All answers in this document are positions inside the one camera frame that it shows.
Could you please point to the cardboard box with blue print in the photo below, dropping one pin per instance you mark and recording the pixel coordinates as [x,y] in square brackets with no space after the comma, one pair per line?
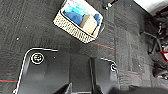
[89,23]

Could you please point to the dark blue cloth item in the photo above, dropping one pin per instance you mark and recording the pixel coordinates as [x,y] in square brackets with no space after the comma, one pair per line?
[97,18]

